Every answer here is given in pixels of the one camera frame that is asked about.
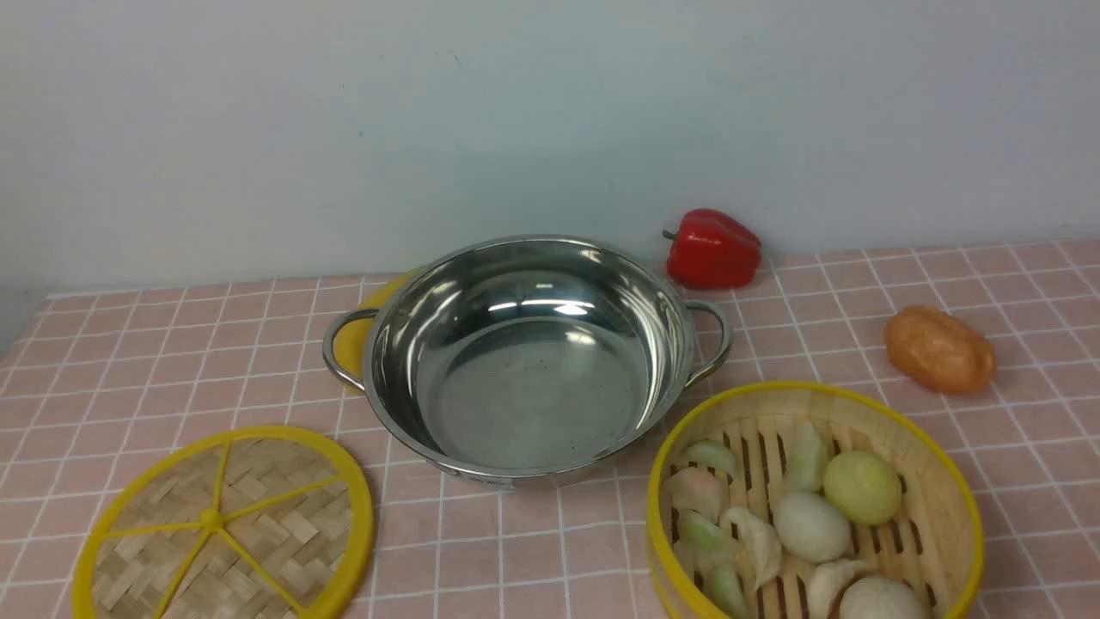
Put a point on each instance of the green dumpling bottom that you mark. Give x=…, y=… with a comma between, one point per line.
x=722, y=586

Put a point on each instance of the bamboo steamer basket yellow rim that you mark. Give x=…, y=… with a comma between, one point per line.
x=935, y=543

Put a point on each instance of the woven bamboo steamer lid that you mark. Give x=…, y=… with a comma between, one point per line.
x=258, y=522

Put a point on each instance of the orange brown potato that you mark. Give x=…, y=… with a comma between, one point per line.
x=939, y=351

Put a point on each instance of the pale green dumpling upper left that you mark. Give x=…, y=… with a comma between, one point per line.
x=711, y=454

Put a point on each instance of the yellow-green round bun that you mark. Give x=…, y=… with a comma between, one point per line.
x=867, y=489

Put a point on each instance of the pale green dumpling top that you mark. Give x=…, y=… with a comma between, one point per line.
x=808, y=459

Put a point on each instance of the white round bun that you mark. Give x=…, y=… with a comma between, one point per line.
x=811, y=528

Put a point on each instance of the white bun at bottom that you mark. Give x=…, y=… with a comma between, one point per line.
x=877, y=597

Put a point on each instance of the red bell pepper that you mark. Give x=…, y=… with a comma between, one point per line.
x=712, y=251

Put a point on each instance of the stainless steel pot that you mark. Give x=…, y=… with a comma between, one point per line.
x=528, y=360

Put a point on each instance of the pale green dumpling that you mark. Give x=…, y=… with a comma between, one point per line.
x=808, y=459
x=711, y=454

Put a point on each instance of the yellow object behind pot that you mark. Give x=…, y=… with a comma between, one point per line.
x=349, y=341

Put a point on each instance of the white dumpling bottom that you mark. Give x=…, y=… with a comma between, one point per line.
x=830, y=581

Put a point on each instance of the white dumpling centre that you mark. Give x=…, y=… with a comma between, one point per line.
x=763, y=544

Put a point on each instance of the pink white dumpling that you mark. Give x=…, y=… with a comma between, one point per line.
x=697, y=489

